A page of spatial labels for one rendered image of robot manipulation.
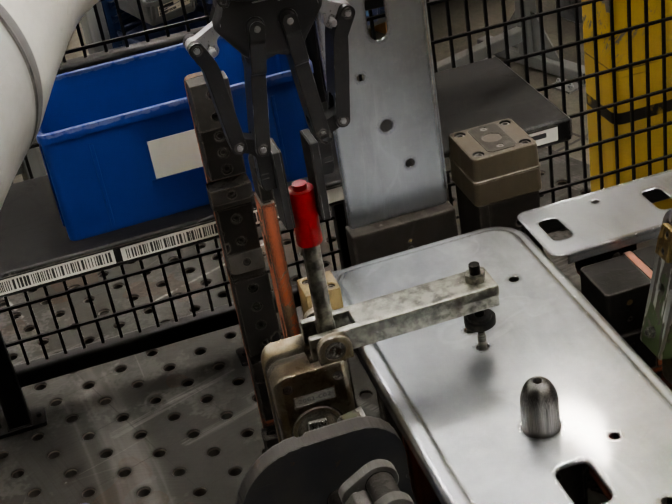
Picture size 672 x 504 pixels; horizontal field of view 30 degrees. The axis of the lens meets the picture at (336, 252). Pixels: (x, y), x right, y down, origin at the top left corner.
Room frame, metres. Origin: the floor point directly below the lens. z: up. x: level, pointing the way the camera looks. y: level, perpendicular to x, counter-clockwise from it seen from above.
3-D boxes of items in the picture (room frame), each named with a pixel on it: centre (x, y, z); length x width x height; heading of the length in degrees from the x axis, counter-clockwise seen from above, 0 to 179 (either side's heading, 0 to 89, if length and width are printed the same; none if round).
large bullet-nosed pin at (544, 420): (0.80, -0.14, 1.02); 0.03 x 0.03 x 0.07
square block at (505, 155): (1.22, -0.19, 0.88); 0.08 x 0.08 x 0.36; 12
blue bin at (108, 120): (1.32, 0.15, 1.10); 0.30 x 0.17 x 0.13; 102
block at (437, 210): (1.19, -0.08, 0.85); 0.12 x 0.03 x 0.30; 102
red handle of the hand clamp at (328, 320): (0.90, 0.02, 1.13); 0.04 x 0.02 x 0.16; 12
